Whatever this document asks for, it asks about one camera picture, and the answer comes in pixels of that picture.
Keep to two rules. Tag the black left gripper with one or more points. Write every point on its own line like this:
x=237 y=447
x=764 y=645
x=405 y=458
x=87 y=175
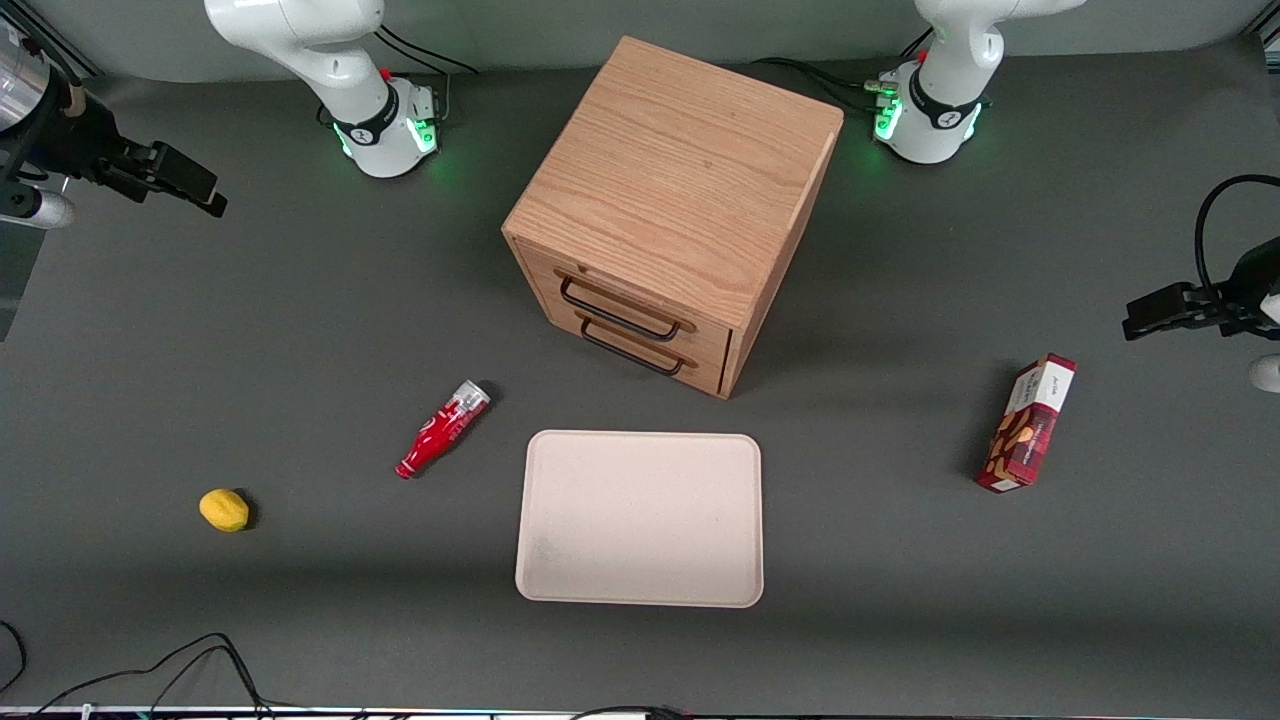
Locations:
x=1243 y=295

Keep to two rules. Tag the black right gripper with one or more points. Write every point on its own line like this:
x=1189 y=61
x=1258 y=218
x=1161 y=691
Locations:
x=88 y=138

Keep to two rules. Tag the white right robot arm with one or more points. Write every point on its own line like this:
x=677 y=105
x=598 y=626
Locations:
x=340 y=70

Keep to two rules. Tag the beige rectangular tray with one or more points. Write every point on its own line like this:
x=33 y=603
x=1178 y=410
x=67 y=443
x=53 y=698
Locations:
x=640 y=518

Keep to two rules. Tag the red cookie box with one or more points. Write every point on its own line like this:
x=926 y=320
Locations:
x=1028 y=425

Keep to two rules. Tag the yellow lemon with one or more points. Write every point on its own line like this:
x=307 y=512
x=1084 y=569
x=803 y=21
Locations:
x=224 y=510

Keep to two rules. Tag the wooden drawer cabinet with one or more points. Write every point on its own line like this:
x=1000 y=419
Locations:
x=680 y=180

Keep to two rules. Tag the black frame bar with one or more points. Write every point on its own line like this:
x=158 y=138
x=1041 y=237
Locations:
x=60 y=48

